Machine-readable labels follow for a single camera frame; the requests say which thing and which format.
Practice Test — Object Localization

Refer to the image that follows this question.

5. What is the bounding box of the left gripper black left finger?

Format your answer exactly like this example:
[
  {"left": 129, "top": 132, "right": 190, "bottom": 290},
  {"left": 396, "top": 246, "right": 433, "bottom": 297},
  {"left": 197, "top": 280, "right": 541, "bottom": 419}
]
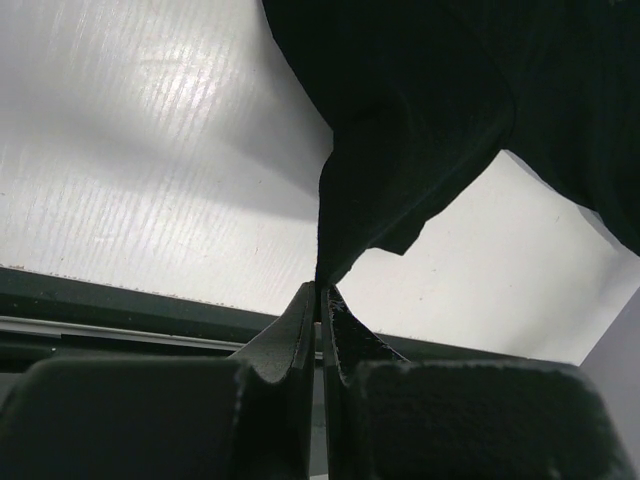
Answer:
[{"left": 1, "top": 283, "right": 315, "bottom": 479}]

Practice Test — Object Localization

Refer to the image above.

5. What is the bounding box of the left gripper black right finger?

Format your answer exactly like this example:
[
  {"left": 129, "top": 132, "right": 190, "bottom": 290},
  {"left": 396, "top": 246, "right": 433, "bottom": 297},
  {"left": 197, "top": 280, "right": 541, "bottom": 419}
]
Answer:
[{"left": 319, "top": 287, "right": 635, "bottom": 479}]

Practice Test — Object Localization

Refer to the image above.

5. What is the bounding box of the black graphic t shirt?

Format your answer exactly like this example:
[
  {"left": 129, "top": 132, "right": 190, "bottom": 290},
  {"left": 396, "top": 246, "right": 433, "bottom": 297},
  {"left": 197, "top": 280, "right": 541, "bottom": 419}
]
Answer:
[{"left": 264, "top": 1, "right": 639, "bottom": 285}]

